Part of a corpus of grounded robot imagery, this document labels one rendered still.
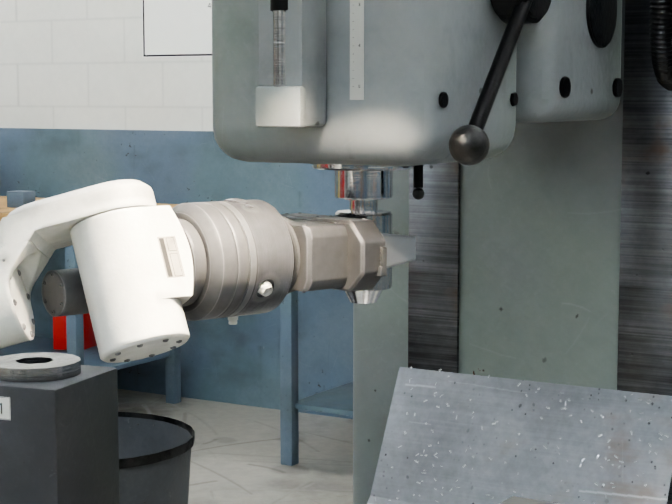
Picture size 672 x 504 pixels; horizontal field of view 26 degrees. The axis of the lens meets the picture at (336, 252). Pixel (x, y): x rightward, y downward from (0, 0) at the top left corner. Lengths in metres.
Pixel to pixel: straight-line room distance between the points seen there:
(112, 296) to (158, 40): 5.59
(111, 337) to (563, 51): 0.47
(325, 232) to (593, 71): 0.33
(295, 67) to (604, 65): 0.37
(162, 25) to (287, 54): 5.51
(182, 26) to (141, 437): 3.36
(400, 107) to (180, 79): 5.46
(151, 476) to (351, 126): 2.03
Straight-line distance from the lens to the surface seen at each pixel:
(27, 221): 1.04
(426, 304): 1.59
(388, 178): 1.18
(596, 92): 1.33
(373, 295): 1.19
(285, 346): 5.34
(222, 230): 1.06
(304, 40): 1.07
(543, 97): 1.23
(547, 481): 1.51
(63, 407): 1.40
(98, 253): 1.03
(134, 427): 3.42
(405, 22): 1.07
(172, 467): 3.10
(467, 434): 1.56
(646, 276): 1.49
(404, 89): 1.07
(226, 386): 6.49
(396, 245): 1.18
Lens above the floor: 1.36
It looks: 6 degrees down
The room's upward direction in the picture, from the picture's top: straight up
